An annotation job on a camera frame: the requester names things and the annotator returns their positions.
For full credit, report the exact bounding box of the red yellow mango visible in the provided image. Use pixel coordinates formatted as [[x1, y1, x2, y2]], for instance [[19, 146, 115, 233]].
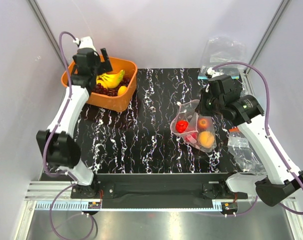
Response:
[[197, 117, 212, 131]]

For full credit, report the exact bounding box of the pink zip top bag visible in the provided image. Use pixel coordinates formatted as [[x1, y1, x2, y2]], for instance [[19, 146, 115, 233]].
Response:
[[170, 100, 217, 153]]

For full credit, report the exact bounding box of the yellow pink peach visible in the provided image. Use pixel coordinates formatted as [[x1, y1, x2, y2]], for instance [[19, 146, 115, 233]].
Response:
[[198, 131, 215, 148]]

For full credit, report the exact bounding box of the red apple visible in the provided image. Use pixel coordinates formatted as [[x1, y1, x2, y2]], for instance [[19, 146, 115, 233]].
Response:
[[175, 120, 189, 134]]

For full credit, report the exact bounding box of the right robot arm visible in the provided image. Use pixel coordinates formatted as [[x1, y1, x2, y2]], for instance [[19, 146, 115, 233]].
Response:
[[196, 74, 303, 207]]

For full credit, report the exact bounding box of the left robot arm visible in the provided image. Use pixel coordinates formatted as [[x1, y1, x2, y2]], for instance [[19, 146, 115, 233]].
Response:
[[36, 47, 113, 198]]

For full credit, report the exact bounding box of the blue zip top bag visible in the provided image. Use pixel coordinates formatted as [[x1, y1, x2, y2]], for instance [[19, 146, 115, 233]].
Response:
[[197, 36, 247, 80]]

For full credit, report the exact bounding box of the orange zip top bag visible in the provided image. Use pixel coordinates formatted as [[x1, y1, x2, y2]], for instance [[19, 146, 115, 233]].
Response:
[[227, 127, 267, 175]]

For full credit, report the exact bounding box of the yellow banana bunch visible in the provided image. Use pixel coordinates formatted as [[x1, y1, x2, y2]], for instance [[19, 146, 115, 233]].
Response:
[[96, 69, 125, 89]]

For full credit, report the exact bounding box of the dark purple grape bunch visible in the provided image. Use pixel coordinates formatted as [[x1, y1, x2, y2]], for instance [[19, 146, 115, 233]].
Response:
[[92, 78, 130, 97]]

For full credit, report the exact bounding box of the yellow lemon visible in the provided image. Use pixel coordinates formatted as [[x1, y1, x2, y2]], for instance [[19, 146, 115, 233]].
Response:
[[117, 85, 128, 96]]

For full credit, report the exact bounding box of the orange plastic fruit basket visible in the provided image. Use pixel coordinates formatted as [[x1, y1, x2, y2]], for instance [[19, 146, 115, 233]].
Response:
[[58, 57, 138, 117]]

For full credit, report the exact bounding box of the black marble pattern mat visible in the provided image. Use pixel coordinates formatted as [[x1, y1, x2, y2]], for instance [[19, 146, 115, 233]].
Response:
[[74, 68, 240, 174]]

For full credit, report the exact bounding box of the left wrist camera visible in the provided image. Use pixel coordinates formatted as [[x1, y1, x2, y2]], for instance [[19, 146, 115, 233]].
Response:
[[73, 36, 96, 51]]

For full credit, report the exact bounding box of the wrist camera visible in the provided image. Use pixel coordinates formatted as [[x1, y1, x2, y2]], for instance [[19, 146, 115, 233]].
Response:
[[205, 67, 223, 79], [73, 36, 96, 51]]

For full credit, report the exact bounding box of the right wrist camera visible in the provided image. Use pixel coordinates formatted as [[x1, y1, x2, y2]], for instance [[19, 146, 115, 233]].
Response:
[[205, 67, 223, 79]]

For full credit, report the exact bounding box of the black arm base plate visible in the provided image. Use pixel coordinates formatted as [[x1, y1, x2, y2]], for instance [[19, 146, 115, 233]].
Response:
[[71, 173, 247, 200]]

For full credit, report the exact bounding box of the white slotted cable duct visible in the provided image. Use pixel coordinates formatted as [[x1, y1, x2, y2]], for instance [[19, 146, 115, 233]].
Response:
[[35, 200, 224, 212]]

